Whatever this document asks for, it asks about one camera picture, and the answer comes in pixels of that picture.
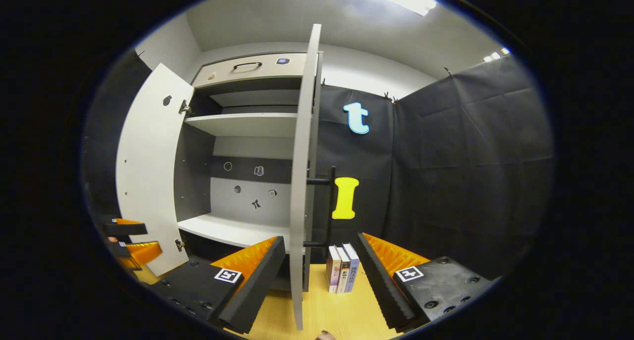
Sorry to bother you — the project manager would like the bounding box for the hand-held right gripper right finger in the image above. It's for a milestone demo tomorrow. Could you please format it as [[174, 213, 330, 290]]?
[[357, 232, 496, 333]]

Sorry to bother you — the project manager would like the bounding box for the white cabinet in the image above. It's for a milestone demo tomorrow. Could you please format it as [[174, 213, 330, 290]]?
[[173, 52, 320, 291]]

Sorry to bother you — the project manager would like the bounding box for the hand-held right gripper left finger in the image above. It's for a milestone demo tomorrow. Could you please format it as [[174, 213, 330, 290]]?
[[149, 235, 287, 335]]

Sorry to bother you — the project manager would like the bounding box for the light blue book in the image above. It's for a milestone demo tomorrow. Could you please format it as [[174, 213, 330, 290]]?
[[343, 242, 361, 293]]

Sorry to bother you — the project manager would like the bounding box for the white cabinet drawer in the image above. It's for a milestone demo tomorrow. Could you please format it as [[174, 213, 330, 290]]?
[[192, 53, 310, 89]]

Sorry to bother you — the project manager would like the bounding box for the white pink book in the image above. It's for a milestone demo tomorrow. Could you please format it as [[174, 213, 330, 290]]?
[[325, 246, 342, 294]]

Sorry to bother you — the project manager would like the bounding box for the black door handle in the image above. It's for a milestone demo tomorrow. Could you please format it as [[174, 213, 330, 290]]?
[[306, 167, 337, 247]]

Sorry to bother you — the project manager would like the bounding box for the dark grey book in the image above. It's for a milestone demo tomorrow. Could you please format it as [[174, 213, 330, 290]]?
[[336, 246, 351, 294]]

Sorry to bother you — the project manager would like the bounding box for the white cabinet door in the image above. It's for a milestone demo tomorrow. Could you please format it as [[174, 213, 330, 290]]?
[[289, 24, 323, 331], [115, 63, 195, 277]]

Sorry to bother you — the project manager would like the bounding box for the white cabinet shelf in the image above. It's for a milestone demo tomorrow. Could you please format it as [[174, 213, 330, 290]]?
[[184, 113, 299, 138], [209, 89, 302, 108]]

